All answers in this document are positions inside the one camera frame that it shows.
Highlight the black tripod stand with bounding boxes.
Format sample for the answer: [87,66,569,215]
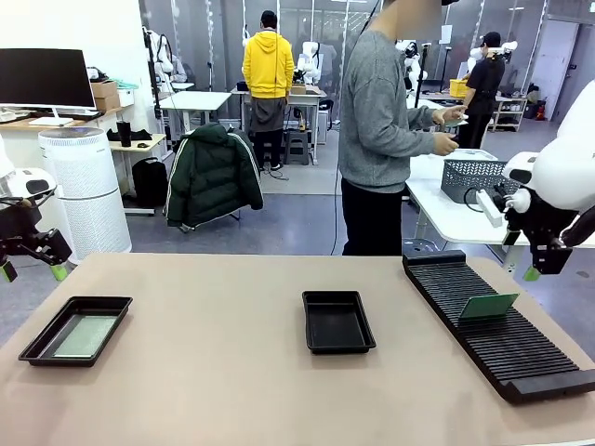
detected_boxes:
[143,26,164,140]

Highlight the clear plastic tray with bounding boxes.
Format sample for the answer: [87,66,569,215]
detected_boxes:
[450,147,497,163]

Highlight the grey plastic basket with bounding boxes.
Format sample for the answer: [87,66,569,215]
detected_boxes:
[440,159,517,204]

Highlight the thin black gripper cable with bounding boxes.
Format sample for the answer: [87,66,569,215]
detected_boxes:
[463,186,487,214]

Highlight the person's right forearm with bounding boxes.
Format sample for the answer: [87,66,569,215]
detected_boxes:
[403,133,441,157]

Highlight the black cloth item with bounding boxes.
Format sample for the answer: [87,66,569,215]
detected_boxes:
[106,128,153,142]

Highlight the black ESD tray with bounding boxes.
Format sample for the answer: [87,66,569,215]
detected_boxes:
[18,295,134,368]
[301,290,377,356]

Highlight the person's right hand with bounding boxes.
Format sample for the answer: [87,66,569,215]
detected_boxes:
[433,132,461,156]

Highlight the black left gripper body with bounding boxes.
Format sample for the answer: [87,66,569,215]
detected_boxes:
[0,199,46,256]

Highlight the black backpack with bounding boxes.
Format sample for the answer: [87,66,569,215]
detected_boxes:
[131,156,168,209]

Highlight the person's left forearm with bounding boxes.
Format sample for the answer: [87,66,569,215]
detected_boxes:
[406,106,438,132]

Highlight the wooden top desk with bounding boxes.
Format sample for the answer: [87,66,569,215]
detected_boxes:
[0,104,123,140]

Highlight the person in black clothes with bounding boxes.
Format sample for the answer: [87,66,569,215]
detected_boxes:
[457,31,507,150]

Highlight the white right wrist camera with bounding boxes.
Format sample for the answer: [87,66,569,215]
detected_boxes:
[474,188,506,229]

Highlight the black tumbler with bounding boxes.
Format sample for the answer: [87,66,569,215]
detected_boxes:
[115,119,133,149]

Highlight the black slotted board rack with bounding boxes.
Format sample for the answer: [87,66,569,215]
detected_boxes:
[402,249,595,404]

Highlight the grey door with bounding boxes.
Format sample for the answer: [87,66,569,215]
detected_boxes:
[530,19,580,123]

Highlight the grey step stool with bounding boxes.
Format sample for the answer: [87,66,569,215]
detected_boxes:
[283,129,313,166]

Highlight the black computer monitor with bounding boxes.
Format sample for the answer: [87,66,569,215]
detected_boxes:
[0,47,98,127]

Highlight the white height-adjustable table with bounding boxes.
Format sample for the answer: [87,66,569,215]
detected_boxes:
[159,90,232,140]

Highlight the low storage shelf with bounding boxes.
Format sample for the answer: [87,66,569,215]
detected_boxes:
[492,95,529,133]

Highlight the dark green puffer jacket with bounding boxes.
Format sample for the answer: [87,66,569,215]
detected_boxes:
[165,123,265,233]

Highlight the grey work table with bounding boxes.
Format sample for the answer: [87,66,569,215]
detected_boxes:
[231,85,328,164]

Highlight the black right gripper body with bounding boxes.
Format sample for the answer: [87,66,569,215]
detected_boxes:
[504,188,581,252]

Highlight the person in yellow hoodie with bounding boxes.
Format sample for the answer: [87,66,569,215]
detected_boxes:
[241,9,296,171]

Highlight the large white table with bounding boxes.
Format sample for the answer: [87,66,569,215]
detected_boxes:
[403,147,534,275]

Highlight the small wooden side desk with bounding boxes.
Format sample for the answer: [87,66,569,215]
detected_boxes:
[107,133,167,217]

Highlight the white cylindrical air purifier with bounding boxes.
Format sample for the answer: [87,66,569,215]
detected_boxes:
[37,126,133,261]

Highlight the person's left hand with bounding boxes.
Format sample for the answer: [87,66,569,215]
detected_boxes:
[430,104,468,126]

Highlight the person in grey sweater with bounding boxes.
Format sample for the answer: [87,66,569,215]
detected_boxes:
[337,0,419,256]

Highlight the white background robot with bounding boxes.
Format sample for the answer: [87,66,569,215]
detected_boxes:
[155,33,176,87]
[469,40,519,61]
[394,39,429,94]
[297,40,322,85]

